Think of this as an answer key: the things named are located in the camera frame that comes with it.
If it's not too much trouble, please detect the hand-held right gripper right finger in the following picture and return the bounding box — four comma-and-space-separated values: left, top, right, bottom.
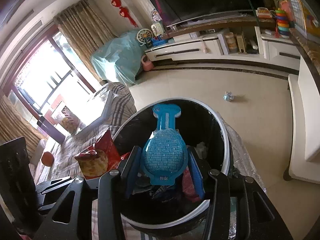
187, 147, 293, 240

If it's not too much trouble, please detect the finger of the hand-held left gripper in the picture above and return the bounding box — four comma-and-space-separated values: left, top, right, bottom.
37, 192, 67, 210
35, 176, 75, 193

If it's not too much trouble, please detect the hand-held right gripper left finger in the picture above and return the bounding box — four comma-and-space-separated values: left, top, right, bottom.
37, 145, 143, 240

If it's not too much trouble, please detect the red chips bag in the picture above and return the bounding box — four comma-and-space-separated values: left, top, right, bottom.
74, 127, 130, 180

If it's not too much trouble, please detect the blue plastic blister package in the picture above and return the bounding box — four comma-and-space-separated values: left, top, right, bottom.
140, 102, 188, 187

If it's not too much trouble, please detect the white trash can black liner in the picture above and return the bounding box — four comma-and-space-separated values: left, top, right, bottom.
111, 97, 234, 233

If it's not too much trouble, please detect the orange round fruit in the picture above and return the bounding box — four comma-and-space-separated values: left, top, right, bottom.
41, 151, 54, 167

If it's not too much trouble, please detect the pink striped sofa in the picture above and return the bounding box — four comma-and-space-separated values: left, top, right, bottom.
29, 139, 47, 172

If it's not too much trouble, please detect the beige patterned curtain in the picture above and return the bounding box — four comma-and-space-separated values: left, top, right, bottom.
54, 0, 118, 85
0, 96, 38, 155

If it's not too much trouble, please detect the clear plastic sheet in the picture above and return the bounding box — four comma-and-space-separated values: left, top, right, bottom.
220, 119, 267, 240

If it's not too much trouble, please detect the purple thermos bottle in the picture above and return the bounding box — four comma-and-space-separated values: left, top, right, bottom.
37, 116, 66, 144

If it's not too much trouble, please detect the colourful picture book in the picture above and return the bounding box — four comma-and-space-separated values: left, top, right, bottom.
75, 90, 115, 137

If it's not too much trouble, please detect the clear cookie jar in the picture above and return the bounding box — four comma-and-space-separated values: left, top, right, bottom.
60, 106, 80, 133

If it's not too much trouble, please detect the balcony sliding door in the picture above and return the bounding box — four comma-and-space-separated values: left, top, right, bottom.
12, 30, 98, 120

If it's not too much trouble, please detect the pink toy watering can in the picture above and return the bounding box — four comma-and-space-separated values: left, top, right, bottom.
142, 56, 155, 71

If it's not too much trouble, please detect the teal furniture dust cover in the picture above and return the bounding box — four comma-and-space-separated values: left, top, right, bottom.
90, 29, 150, 85

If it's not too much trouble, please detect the white step cabinet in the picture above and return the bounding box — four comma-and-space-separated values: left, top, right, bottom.
284, 55, 320, 184

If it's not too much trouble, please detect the white television cabinet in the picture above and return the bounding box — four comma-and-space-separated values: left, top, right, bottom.
145, 17, 300, 77

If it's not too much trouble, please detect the blue plastic toy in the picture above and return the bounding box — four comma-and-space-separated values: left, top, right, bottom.
150, 37, 169, 47

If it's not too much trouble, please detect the ferris wheel toy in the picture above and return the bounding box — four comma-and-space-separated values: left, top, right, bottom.
136, 28, 153, 47

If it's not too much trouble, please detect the yellow green toy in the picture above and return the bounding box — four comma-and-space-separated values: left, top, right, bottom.
151, 22, 164, 36

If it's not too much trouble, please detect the pink picture card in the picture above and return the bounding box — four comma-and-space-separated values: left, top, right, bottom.
150, 9, 163, 23

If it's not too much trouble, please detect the brown marble counter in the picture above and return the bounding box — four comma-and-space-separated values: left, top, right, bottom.
289, 27, 320, 90

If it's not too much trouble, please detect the orange toy piano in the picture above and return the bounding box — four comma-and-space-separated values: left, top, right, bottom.
257, 7, 273, 19

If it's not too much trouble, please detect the colourful toy box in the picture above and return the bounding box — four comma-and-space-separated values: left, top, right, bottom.
291, 0, 320, 34

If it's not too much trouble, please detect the red hanging wall decoration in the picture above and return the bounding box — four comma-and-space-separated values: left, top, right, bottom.
99, 0, 138, 28

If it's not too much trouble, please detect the rainbow ring stacking toy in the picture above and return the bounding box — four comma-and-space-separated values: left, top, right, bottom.
275, 7, 290, 37

